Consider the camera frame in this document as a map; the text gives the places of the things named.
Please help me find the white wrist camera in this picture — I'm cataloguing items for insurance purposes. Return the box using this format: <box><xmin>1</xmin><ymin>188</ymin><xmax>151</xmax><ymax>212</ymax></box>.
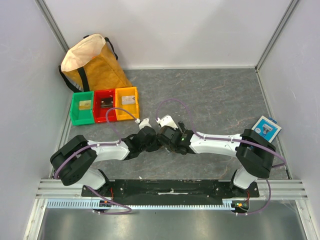
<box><xmin>135</xmin><ymin>118</ymin><xmax>152</xmax><ymax>130</ymax></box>
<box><xmin>156</xmin><ymin>114</ymin><xmax>178</xmax><ymax>129</ymax></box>

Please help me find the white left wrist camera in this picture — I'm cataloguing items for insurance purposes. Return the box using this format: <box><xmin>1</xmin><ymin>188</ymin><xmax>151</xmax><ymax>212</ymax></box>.
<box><xmin>135</xmin><ymin>118</ymin><xmax>152</xmax><ymax>130</ymax></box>

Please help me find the blue slotted cable duct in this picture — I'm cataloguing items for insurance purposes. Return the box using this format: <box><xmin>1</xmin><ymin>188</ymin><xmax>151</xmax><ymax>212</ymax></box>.
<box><xmin>46</xmin><ymin>198</ymin><xmax>237</xmax><ymax>210</ymax></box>

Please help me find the aluminium corner post right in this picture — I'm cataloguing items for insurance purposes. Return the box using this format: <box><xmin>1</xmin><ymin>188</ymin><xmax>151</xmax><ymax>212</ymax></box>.
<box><xmin>254</xmin><ymin>0</ymin><xmax>300</xmax><ymax>73</ymax></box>

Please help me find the aluminium corner post left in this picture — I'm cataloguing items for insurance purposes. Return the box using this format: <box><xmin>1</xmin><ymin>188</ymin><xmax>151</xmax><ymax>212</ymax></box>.
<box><xmin>35</xmin><ymin>0</ymin><xmax>69</xmax><ymax>53</ymax></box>

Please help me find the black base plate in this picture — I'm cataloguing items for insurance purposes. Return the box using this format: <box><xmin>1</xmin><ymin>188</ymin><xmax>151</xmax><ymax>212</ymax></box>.
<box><xmin>96</xmin><ymin>179</ymin><xmax>260</xmax><ymax>199</ymax></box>

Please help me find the yellow plastic bin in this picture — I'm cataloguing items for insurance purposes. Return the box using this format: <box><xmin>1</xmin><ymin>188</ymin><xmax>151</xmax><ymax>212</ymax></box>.
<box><xmin>115</xmin><ymin>86</ymin><xmax>140</xmax><ymax>119</ymax></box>

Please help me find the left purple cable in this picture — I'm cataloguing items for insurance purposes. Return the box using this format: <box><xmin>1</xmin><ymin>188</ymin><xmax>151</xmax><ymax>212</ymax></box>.
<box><xmin>53</xmin><ymin>107</ymin><xmax>140</xmax><ymax>216</ymax></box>

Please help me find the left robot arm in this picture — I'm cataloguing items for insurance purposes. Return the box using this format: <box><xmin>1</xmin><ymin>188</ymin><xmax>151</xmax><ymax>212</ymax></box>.
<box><xmin>50</xmin><ymin>126</ymin><xmax>161</xmax><ymax>197</ymax></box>

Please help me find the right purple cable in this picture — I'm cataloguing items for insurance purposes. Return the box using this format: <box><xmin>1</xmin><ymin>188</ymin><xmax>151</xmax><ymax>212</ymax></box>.
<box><xmin>155</xmin><ymin>99</ymin><xmax>288</xmax><ymax>216</ymax></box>

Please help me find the blue razor box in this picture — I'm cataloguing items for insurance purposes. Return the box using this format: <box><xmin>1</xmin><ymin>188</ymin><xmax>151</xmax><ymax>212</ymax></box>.
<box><xmin>251</xmin><ymin>115</ymin><xmax>282</xmax><ymax>143</ymax></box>

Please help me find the aluminium front rail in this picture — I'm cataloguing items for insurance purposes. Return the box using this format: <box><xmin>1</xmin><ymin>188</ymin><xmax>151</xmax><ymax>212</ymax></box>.
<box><xmin>34</xmin><ymin>178</ymin><xmax>310</xmax><ymax>200</ymax></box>

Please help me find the aluminium corner post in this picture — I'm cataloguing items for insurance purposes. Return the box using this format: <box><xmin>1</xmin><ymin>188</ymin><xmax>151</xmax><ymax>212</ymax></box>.
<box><xmin>254</xmin><ymin>0</ymin><xmax>300</xmax><ymax>73</ymax></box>
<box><xmin>35</xmin><ymin>0</ymin><xmax>69</xmax><ymax>53</ymax></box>

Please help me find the green plastic bin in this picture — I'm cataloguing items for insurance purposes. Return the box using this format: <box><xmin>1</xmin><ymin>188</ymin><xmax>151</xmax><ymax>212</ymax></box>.
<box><xmin>69</xmin><ymin>91</ymin><xmax>95</xmax><ymax>126</ymax></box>

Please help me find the silver VIP card in bin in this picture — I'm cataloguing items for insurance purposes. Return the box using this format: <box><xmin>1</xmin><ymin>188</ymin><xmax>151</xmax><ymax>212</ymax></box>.
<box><xmin>121</xmin><ymin>95</ymin><xmax>136</xmax><ymax>105</ymax></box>

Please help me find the tan paper tote bag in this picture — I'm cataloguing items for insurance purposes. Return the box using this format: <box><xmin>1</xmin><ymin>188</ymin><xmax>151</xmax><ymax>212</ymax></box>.
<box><xmin>58</xmin><ymin>33</ymin><xmax>133</xmax><ymax>93</ymax></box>

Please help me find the purple cable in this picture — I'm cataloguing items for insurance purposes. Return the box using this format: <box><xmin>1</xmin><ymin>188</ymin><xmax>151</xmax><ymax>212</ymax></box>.
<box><xmin>53</xmin><ymin>107</ymin><xmax>140</xmax><ymax>216</ymax></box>
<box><xmin>155</xmin><ymin>99</ymin><xmax>288</xmax><ymax>216</ymax></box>

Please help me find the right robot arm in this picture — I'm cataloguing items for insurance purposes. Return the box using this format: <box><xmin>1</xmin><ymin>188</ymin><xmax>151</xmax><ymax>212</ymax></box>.
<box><xmin>156</xmin><ymin>118</ymin><xmax>276</xmax><ymax>197</ymax></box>

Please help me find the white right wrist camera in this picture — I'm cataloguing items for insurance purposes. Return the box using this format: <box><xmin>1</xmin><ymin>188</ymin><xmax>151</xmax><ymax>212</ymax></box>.
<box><xmin>156</xmin><ymin>114</ymin><xmax>178</xmax><ymax>129</ymax></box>

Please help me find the gold card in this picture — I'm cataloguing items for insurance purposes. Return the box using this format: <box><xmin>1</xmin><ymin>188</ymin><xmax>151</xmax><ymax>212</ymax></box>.
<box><xmin>78</xmin><ymin>100</ymin><xmax>92</xmax><ymax>111</ymax></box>

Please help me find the red plastic bin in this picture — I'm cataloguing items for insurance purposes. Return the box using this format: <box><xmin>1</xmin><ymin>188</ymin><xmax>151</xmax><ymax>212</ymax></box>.
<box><xmin>92</xmin><ymin>89</ymin><xmax>115</xmax><ymax>123</ymax></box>

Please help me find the black VIP card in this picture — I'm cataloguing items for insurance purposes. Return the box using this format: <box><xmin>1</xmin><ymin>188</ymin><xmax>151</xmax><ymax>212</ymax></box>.
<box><xmin>100</xmin><ymin>97</ymin><xmax>114</xmax><ymax>109</ymax></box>

